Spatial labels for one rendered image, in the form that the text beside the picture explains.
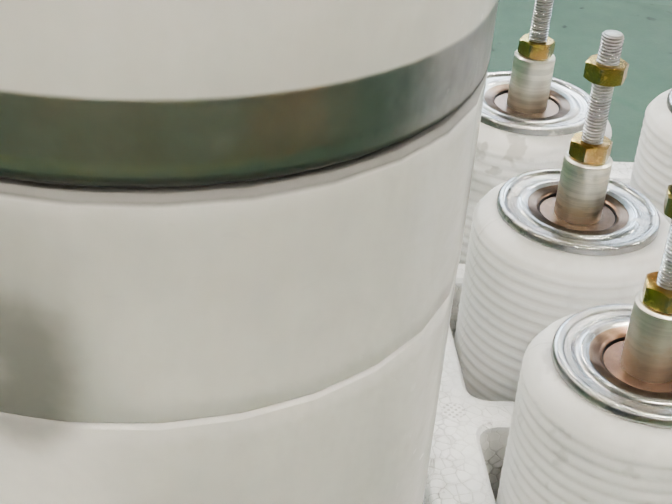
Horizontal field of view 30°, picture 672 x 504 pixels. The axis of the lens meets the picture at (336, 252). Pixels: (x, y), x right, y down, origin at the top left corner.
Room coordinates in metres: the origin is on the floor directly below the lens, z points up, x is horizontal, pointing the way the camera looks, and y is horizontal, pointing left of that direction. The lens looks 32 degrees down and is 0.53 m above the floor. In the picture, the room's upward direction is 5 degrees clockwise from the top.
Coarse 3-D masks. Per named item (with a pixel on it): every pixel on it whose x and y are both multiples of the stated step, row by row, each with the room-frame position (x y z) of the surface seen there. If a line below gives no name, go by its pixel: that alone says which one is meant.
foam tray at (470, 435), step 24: (624, 168) 0.71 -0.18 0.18; (456, 288) 0.56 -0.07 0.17; (456, 312) 0.56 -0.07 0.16; (456, 360) 0.49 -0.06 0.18; (456, 384) 0.47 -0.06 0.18; (456, 408) 0.45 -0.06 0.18; (480, 408) 0.45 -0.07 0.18; (504, 408) 0.45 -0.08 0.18; (456, 432) 0.43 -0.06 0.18; (480, 432) 0.44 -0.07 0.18; (504, 432) 0.44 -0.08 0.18; (432, 456) 0.42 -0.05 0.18; (456, 456) 0.42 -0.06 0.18; (480, 456) 0.42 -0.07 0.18; (504, 456) 0.44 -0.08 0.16; (432, 480) 0.40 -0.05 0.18; (456, 480) 0.40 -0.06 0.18; (480, 480) 0.40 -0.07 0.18
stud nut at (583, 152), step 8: (576, 136) 0.52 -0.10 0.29; (576, 144) 0.51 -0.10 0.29; (584, 144) 0.51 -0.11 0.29; (600, 144) 0.51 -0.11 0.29; (608, 144) 0.51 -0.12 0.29; (576, 152) 0.51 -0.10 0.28; (584, 152) 0.51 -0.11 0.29; (592, 152) 0.51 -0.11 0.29; (600, 152) 0.51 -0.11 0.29; (608, 152) 0.51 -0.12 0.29; (584, 160) 0.50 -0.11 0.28; (592, 160) 0.51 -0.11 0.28; (600, 160) 0.51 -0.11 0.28
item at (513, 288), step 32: (480, 224) 0.51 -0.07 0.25; (480, 256) 0.50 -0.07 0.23; (512, 256) 0.48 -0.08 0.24; (544, 256) 0.48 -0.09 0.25; (576, 256) 0.48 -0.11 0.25; (608, 256) 0.48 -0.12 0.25; (640, 256) 0.48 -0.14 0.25; (480, 288) 0.49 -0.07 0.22; (512, 288) 0.48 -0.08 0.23; (544, 288) 0.47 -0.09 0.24; (576, 288) 0.47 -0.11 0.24; (608, 288) 0.47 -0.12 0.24; (640, 288) 0.47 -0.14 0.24; (480, 320) 0.49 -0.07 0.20; (512, 320) 0.48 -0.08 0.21; (544, 320) 0.47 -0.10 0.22; (480, 352) 0.49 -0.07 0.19; (512, 352) 0.47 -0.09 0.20; (480, 384) 0.48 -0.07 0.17; (512, 384) 0.47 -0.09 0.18
